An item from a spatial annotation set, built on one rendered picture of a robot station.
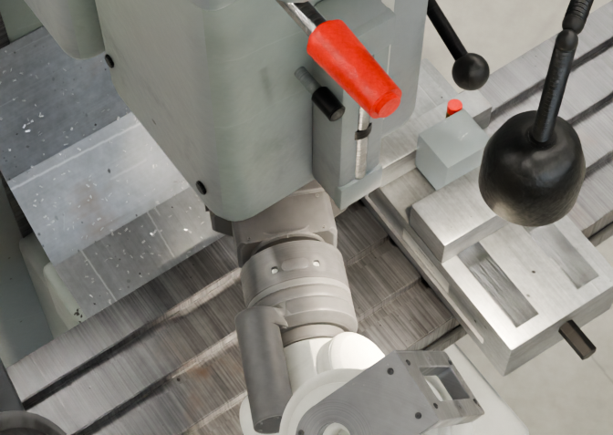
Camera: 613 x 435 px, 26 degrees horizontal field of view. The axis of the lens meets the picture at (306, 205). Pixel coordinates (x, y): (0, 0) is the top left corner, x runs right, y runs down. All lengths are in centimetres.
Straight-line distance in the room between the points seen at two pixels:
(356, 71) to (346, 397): 16
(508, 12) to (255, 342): 195
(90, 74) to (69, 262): 22
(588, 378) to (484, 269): 109
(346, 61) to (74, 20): 46
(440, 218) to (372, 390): 81
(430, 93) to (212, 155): 59
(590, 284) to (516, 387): 105
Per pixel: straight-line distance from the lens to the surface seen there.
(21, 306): 190
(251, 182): 99
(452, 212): 139
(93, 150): 155
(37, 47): 149
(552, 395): 245
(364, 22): 86
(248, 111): 92
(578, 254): 143
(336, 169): 99
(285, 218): 112
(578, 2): 84
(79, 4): 106
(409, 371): 58
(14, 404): 123
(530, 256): 142
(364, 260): 150
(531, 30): 288
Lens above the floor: 222
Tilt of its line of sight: 59 degrees down
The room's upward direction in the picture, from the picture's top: straight up
